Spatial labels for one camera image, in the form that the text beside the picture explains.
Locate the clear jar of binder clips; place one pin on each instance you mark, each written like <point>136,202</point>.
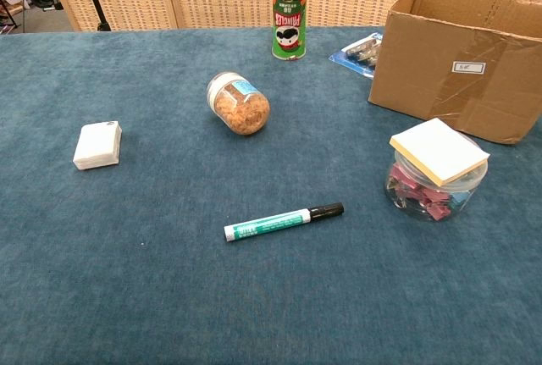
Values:
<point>423,202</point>

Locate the pale yellow sticky notes pad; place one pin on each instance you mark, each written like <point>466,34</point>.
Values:
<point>440,149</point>

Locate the brown cardboard box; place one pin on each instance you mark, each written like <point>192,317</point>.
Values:
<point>444,94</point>

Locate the green white marker pen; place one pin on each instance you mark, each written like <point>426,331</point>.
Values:
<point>275,223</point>

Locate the clear jar of brown snacks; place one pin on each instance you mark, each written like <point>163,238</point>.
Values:
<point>243,106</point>

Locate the blue blister pack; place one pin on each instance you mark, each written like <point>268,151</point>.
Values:
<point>357,58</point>

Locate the green Pringles can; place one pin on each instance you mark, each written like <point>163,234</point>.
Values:
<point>290,22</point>

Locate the blue table cloth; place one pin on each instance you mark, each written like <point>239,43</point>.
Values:
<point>169,276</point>

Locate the white tissue pack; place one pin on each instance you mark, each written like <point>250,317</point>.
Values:
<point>97,147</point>

